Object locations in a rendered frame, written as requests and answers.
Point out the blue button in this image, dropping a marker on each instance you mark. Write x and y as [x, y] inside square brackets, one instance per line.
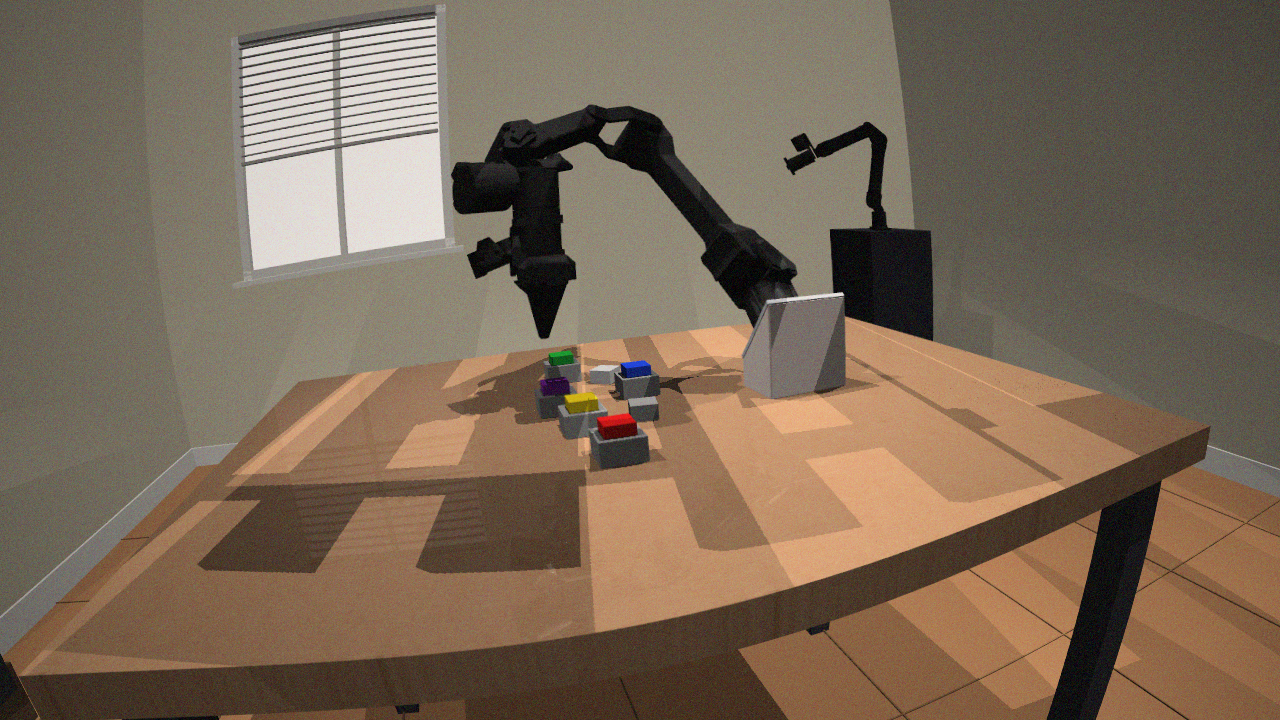
[636, 380]

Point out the red button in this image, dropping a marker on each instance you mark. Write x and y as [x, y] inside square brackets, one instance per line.
[618, 440]

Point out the yellow button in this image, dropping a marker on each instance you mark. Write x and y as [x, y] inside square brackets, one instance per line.
[579, 414]

